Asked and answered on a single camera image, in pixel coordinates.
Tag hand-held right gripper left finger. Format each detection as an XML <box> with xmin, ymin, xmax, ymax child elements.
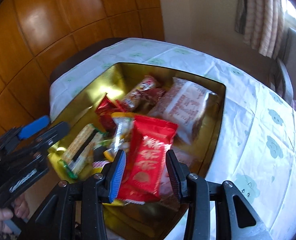
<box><xmin>23</xmin><ymin>149</ymin><xmax>127</xmax><ymax>240</ymax></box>

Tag wooden cabinet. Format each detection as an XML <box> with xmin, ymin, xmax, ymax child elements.
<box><xmin>0</xmin><ymin>0</ymin><xmax>165</xmax><ymax>140</ymax></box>

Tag cracker packet green ends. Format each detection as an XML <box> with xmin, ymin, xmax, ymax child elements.
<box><xmin>58</xmin><ymin>123</ymin><xmax>107</xmax><ymax>179</ymax></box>

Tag beige patterned curtain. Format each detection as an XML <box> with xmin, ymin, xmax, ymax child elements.
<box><xmin>234</xmin><ymin>0</ymin><xmax>289</xmax><ymax>58</ymax></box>

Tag large clear-wrapped pastry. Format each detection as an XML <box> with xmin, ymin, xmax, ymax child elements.
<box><xmin>148</xmin><ymin>77</ymin><xmax>217</xmax><ymax>145</ymax></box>

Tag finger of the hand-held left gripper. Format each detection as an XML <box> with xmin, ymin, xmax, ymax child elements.
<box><xmin>3</xmin><ymin>121</ymin><xmax>70</xmax><ymax>160</ymax></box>
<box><xmin>0</xmin><ymin>116</ymin><xmax>51</xmax><ymax>153</ymax></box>

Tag red foil snack packet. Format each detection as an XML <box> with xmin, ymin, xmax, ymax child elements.
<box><xmin>95</xmin><ymin>93</ymin><xmax>127</xmax><ymax>130</ymax></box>

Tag grey yellow blue chair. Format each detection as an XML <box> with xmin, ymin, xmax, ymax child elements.
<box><xmin>268</xmin><ymin>27</ymin><xmax>296</xmax><ymax>125</ymax></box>

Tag dark red snack packet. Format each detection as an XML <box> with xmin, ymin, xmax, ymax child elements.
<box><xmin>143</xmin><ymin>88</ymin><xmax>166</xmax><ymax>105</ymax></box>

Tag red orange snack packet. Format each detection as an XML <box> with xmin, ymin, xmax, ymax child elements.
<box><xmin>92</xmin><ymin>142</ymin><xmax>113</xmax><ymax>175</ymax></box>

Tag long clear packet red ends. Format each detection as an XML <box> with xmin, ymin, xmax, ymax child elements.
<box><xmin>122</xmin><ymin>75</ymin><xmax>161</xmax><ymax>109</ymax></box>

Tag bright red snack packet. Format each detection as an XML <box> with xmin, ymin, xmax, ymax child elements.
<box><xmin>115</xmin><ymin>115</ymin><xmax>178</xmax><ymax>204</ymax></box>

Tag maroon tin box gold interior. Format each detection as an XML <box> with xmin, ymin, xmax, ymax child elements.
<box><xmin>46</xmin><ymin>62</ymin><xmax>226</xmax><ymax>240</ymax></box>

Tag yellow snack packet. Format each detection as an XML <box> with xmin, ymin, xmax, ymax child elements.
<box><xmin>104</xmin><ymin>112</ymin><xmax>136</xmax><ymax>160</ymax></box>

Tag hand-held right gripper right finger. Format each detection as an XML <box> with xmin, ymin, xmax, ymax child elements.
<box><xmin>165</xmin><ymin>149</ymin><xmax>274</xmax><ymax>240</ymax></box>

